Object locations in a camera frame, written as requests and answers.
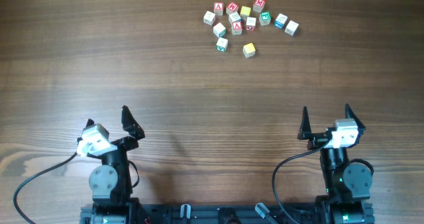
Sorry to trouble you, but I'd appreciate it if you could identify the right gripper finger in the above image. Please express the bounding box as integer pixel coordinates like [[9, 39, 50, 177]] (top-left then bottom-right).
[[344, 103, 366, 135], [297, 106, 312, 140]]

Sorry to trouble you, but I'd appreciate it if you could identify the yellow block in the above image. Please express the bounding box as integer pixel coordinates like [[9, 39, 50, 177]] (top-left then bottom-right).
[[242, 43, 256, 58], [240, 6, 251, 21]]

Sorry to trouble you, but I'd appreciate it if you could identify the green V block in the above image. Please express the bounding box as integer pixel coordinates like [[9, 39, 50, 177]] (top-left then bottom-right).
[[216, 37, 229, 52]]

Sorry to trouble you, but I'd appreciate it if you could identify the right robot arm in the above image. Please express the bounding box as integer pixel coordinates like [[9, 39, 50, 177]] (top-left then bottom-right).
[[297, 104, 375, 224]]

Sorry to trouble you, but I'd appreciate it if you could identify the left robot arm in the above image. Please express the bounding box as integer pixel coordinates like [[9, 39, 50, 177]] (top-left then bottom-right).
[[77, 105, 151, 224]]

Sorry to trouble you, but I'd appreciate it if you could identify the plain wood block right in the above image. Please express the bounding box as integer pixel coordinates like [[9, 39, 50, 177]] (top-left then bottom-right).
[[285, 21, 299, 36]]

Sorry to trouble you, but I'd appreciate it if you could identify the plain wood block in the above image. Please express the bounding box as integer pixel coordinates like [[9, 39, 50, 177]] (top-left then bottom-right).
[[285, 21, 299, 36], [203, 11, 216, 26]]

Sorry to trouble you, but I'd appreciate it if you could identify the blue picture block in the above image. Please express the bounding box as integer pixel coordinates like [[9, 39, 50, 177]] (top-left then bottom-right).
[[274, 13, 288, 29]]

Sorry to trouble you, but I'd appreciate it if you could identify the green letter block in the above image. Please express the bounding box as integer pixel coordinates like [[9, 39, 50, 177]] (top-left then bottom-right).
[[259, 11, 272, 26]]

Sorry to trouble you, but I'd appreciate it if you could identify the red edged wood block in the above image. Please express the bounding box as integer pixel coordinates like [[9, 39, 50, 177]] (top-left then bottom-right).
[[246, 17, 256, 31]]

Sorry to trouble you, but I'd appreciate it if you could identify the red A block lower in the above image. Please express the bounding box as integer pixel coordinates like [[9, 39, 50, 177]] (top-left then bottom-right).
[[231, 21, 242, 35]]

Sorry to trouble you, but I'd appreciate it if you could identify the red a block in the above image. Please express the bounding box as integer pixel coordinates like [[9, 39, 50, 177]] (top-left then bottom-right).
[[213, 2, 224, 16], [231, 21, 242, 35]]

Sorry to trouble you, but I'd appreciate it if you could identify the green edged wood block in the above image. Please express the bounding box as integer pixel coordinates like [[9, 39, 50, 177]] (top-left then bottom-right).
[[213, 23, 227, 38]]

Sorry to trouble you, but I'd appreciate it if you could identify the plain wood block left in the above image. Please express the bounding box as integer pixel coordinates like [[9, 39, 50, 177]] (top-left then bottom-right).
[[203, 11, 216, 26]]

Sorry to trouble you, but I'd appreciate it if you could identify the blue edged wood block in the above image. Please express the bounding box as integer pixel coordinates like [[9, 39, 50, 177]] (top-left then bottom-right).
[[229, 12, 242, 24]]

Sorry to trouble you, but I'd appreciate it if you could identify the red M block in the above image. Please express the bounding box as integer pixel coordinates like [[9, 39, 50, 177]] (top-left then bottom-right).
[[253, 0, 266, 13]]

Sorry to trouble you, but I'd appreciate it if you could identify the red W block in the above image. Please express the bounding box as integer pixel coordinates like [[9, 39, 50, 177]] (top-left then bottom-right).
[[226, 1, 239, 15]]

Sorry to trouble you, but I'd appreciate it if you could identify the red A block top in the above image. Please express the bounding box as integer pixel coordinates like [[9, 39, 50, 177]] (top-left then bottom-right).
[[213, 2, 224, 16]]

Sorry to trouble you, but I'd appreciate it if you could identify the right camera cable black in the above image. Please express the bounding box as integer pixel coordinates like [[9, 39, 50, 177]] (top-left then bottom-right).
[[272, 141, 327, 223]]

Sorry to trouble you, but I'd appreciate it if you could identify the camera cable black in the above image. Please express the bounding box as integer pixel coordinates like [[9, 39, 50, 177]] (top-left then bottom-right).
[[272, 141, 327, 223], [13, 152, 78, 224]]

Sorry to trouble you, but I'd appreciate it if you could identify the left camera cable black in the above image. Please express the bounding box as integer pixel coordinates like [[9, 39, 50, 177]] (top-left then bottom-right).
[[13, 152, 78, 224]]

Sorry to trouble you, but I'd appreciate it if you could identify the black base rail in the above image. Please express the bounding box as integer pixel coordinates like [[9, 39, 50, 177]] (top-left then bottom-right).
[[79, 203, 376, 224]]

